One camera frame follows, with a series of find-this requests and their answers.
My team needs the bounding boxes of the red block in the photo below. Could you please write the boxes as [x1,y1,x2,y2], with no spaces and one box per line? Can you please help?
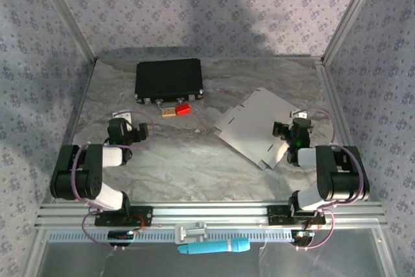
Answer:
[174,103,191,117]

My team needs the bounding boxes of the black hard case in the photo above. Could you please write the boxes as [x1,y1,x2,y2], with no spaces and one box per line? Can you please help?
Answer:
[134,58,204,105]

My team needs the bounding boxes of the small black electronics module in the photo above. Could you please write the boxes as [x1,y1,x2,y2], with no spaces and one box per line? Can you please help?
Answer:
[108,230,135,247]
[290,230,315,247]

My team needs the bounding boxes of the blue marker pen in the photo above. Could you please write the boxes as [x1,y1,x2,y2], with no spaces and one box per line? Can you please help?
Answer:
[177,237,251,255]

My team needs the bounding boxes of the grey lower shelf panel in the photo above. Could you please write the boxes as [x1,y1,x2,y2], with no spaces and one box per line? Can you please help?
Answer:
[41,241,384,277]

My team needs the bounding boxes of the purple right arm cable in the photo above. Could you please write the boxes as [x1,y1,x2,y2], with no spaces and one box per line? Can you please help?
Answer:
[291,108,364,252]

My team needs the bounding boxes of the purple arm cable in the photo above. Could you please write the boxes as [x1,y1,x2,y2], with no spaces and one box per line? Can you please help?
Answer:
[291,108,364,252]
[71,110,156,252]

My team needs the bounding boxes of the aluminium side rail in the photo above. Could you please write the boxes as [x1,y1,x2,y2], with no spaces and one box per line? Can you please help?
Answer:
[48,58,99,205]
[316,58,356,149]

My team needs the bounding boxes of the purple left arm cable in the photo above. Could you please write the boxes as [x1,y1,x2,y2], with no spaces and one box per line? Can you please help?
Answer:
[71,110,156,252]

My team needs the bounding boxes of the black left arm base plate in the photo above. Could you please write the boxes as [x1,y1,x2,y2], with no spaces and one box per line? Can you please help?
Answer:
[93,206,154,228]

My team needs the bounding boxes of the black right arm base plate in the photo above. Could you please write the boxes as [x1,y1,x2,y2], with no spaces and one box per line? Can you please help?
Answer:
[267,205,327,226]

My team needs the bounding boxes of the aluminium frame rail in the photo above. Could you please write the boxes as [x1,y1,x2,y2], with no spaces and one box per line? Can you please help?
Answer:
[34,201,388,228]

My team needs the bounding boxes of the grey metal clamp bracket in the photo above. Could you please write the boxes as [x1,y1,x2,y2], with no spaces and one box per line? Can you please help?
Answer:
[174,221,208,245]

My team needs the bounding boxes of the grey slotted cable duct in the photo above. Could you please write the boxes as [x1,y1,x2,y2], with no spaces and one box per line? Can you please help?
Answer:
[47,228,304,244]

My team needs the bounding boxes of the aluminium frame post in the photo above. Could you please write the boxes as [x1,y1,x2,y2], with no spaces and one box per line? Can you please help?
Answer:
[322,0,386,66]
[32,0,99,63]

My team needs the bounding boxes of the aluminium frame leg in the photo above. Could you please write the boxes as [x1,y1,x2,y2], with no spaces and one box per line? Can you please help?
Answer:
[24,228,49,277]
[372,224,395,277]

